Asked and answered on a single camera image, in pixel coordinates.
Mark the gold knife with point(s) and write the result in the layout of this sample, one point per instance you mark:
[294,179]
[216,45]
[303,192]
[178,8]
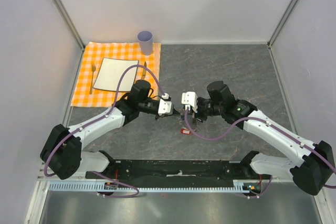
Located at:
[143,71]

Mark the slotted cable duct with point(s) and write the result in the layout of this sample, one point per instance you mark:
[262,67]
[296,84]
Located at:
[103,187]

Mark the gold fork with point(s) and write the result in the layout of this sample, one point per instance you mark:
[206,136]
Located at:
[93,69]

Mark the metal keyring plate blue handle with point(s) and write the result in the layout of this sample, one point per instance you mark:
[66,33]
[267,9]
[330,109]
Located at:
[191,118]

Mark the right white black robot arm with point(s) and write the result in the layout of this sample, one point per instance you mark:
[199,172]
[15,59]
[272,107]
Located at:
[308,164]

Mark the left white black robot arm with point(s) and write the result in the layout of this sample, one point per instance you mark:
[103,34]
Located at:
[64,153]

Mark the lavender plastic cup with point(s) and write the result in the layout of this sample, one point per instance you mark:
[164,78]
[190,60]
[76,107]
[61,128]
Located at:
[145,39]

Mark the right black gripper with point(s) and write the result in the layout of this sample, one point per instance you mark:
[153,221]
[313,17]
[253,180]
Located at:
[198,115]

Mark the white square plate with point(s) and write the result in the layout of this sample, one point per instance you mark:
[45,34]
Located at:
[110,73]

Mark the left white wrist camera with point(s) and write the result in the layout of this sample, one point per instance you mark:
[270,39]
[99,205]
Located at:
[165,106]

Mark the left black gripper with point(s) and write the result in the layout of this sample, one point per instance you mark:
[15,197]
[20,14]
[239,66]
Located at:
[174,113]

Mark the orange checkered cloth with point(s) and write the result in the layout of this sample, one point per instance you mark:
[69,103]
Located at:
[95,52]

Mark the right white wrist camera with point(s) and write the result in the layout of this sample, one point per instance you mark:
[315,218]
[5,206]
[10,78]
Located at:
[189,101]

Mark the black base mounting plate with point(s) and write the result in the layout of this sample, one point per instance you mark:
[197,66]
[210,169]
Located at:
[178,173]

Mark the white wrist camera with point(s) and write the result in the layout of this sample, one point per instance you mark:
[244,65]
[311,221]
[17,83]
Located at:
[189,101]
[165,106]

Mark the red key tag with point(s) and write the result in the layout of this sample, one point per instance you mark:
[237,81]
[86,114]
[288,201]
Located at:
[185,132]

